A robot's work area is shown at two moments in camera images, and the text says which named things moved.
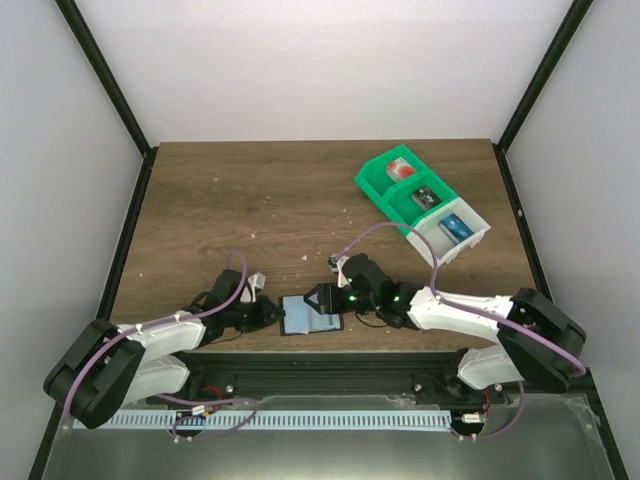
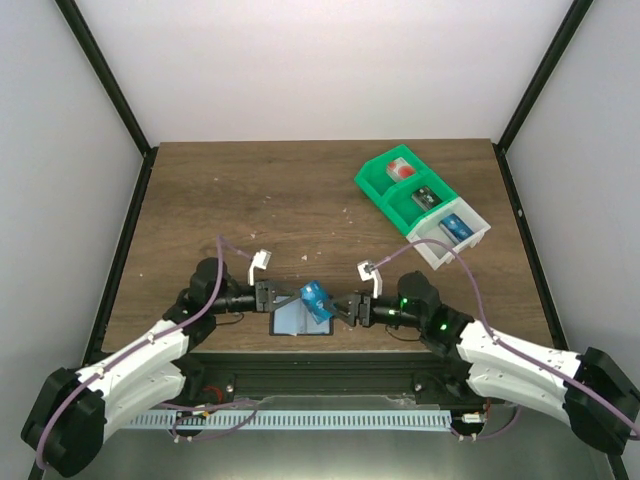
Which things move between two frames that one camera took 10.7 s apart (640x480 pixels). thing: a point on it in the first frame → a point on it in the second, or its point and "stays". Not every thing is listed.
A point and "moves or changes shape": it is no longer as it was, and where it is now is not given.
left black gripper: x=264 y=321 → x=265 y=294
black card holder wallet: x=297 y=317 moves or changes shape
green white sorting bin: x=414 y=196 stays
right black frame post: x=576 y=15 stays
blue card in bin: x=455 y=228 stays
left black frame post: x=106 y=75 stays
